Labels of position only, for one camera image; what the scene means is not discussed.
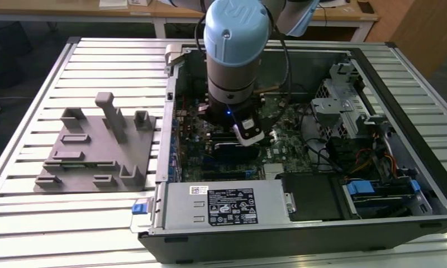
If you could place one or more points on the blue disk carrier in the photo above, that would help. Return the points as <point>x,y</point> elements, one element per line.
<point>359,187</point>

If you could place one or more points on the black label sticker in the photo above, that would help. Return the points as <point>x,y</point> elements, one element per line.
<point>232,206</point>

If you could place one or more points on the wooden cabinet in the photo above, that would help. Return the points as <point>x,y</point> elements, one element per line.
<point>420,33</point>

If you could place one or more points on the blue release latch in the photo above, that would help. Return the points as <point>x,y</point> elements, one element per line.
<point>140,209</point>

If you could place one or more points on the metal disk bay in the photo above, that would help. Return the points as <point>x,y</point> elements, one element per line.
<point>426,208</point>

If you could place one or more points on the silver power supply unit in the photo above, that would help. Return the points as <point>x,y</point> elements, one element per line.
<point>185,201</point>

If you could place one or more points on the black chair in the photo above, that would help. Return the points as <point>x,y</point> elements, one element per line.
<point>6,50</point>

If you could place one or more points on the black phone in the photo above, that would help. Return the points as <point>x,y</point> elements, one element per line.
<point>365,7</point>

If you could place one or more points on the black open PC case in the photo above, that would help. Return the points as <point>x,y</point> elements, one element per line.
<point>283,245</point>

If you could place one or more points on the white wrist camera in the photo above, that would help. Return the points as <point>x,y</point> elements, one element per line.
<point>251,138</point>

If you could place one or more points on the black plastic cover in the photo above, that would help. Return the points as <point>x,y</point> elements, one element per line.
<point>312,195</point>

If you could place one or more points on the green motherboard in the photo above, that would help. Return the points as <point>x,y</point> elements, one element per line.
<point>287,139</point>

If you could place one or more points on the grey parts rack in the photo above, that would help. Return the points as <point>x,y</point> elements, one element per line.
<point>108,167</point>

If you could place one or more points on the black graphics card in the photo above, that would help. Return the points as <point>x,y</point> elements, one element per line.
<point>231,153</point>

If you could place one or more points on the white barcode sticker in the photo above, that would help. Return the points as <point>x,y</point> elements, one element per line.
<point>197,190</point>

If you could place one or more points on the wooden desk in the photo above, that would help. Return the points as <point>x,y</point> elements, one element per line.
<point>339,16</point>

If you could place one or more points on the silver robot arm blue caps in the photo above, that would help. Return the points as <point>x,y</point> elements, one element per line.
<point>231,81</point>

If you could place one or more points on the small silver heatsink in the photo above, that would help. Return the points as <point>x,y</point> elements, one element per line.
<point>275,170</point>

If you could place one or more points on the white paper box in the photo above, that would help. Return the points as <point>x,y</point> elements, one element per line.
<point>113,3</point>

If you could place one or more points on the silver perforated drive cage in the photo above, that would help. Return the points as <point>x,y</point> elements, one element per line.
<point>329,107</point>

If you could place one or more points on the small white box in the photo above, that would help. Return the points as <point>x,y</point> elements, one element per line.
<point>138,2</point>

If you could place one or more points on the green RAM stick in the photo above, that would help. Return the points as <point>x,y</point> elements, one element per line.
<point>77,166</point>

